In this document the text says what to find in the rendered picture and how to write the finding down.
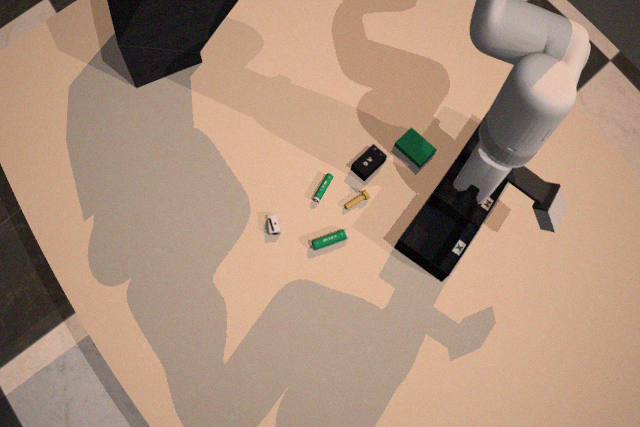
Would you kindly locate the brass hex bolt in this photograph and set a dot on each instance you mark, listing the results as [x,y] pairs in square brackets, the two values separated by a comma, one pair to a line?
[358,199]

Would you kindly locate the black rack of three bins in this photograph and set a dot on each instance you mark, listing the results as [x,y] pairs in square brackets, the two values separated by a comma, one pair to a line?
[434,230]

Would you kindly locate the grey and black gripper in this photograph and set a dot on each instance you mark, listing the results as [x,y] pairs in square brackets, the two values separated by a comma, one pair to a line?
[482,173]

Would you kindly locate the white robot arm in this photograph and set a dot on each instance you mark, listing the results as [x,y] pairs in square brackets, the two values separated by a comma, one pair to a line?
[536,96]

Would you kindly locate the grey pencil sharpener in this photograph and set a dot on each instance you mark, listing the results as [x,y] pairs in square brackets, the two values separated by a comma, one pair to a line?
[274,224]

